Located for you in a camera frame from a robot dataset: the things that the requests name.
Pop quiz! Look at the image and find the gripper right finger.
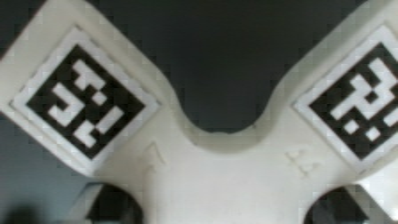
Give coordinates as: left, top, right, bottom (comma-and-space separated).
304, 185, 398, 224

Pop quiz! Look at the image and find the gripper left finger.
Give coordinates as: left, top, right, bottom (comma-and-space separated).
64, 183, 144, 224

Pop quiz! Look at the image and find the white cross-shaped table base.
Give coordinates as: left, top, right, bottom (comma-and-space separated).
0, 0, 398, 224

